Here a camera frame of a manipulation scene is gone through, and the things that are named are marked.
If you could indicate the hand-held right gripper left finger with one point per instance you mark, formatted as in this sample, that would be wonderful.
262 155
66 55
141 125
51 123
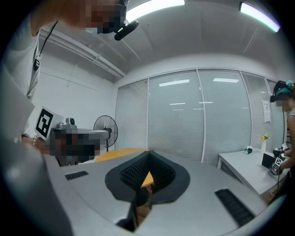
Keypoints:
92 179

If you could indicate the person's left forearm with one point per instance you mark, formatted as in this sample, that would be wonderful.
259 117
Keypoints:
39 145

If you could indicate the white ceiling pipe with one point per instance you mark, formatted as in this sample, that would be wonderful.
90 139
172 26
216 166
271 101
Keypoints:
92 57

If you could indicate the white rectangular table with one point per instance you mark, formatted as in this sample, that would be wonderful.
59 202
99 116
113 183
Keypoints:
249 170

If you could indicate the vase with yellow flowers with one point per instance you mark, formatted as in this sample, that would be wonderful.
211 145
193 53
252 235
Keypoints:
264 143

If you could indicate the ceiling light tube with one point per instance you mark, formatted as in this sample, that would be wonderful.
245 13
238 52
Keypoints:
152 8
260 16

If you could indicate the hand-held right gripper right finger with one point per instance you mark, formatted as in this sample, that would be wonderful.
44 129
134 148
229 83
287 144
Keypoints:
196 207

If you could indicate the small white desk holder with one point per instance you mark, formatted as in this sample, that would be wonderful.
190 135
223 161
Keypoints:
248 150

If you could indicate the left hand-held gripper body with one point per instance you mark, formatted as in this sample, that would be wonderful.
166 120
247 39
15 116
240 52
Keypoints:
43 122

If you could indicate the glass partition with blinds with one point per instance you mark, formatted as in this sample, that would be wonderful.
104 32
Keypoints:
175 115

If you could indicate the black head camera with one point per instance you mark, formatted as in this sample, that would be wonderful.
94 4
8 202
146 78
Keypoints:
126 28

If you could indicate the white paper notice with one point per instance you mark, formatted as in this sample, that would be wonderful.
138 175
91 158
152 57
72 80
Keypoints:
267 110

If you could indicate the flat rectangular board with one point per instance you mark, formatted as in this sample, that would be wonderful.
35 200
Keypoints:
267 161

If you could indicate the person's head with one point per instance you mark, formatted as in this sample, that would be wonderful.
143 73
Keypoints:
69 11

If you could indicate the black floor fan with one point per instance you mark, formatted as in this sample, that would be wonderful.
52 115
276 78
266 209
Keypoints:
106 129

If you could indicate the person's grey printed shirt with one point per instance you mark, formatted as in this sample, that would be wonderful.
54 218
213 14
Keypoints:
18 92

